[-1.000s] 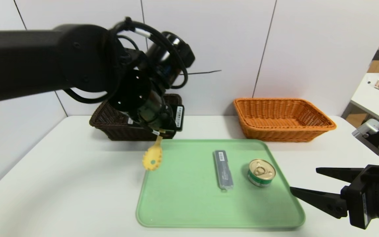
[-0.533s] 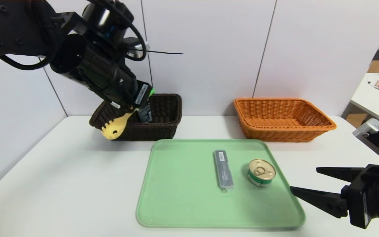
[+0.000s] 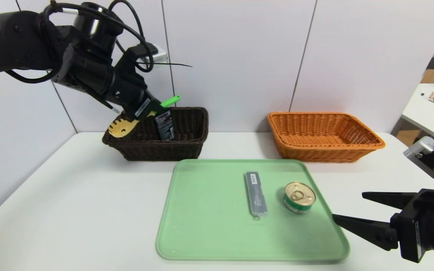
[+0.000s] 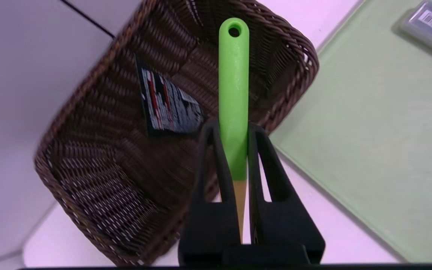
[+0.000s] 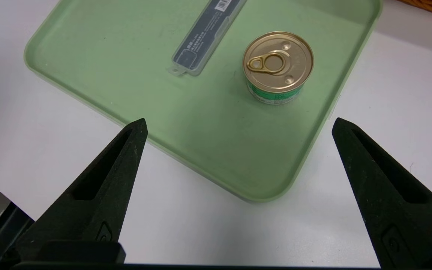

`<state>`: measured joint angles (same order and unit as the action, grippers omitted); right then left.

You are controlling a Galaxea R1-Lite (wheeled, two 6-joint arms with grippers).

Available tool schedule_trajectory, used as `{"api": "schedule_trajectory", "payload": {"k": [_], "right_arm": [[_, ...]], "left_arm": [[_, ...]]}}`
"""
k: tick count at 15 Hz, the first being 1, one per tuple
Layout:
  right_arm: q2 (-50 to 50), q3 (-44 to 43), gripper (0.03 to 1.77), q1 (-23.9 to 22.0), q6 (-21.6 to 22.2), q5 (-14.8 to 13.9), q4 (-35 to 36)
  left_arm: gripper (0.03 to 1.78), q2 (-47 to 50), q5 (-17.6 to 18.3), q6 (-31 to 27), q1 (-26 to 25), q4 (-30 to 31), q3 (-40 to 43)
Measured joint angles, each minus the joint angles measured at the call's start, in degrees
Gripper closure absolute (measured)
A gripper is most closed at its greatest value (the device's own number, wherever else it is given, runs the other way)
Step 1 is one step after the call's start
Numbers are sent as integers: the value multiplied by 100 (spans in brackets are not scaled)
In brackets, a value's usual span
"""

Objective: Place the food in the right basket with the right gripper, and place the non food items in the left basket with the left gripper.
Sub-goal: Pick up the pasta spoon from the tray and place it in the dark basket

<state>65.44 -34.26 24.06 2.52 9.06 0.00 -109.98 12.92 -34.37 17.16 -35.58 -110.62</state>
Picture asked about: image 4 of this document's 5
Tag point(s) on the light green plastic tray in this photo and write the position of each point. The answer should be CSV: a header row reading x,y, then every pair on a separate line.
x,y
381,131

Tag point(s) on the grey translucent slim plastic case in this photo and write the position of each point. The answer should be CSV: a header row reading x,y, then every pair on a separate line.
x,y
431,26

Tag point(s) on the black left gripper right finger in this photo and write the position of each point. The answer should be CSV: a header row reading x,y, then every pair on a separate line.
x,y
283,225

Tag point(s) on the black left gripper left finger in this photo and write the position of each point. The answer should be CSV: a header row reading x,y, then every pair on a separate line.
x,y
208,225

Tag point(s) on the black cosmetic tube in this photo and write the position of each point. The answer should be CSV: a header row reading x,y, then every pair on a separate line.
x,y
171,108

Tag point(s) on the dark brown wicker basket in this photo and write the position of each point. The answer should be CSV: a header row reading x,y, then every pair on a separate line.
x,y
126,180

